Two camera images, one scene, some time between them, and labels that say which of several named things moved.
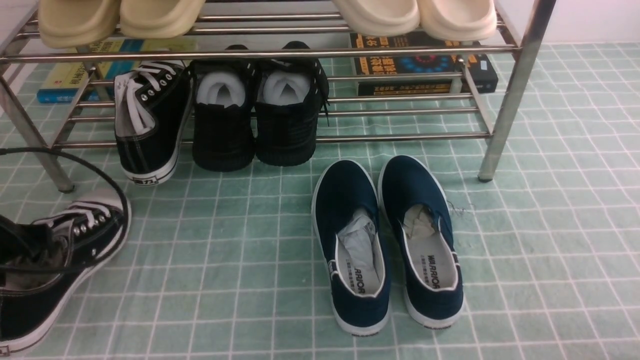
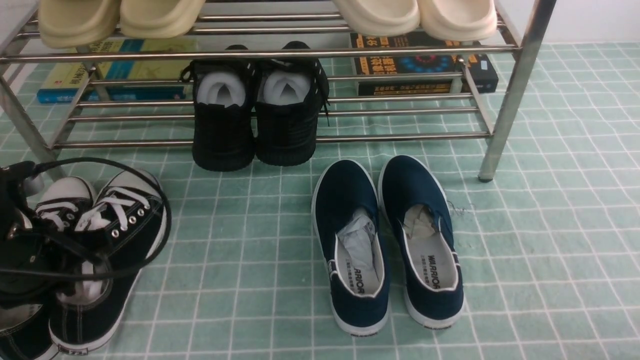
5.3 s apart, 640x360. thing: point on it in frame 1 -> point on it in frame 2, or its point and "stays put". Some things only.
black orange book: x=416 y=65 stays put
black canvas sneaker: x=151 y=105 -> x=123 y=234
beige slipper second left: x=158 y=19 stays put
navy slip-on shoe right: x=417 y=216 stays put
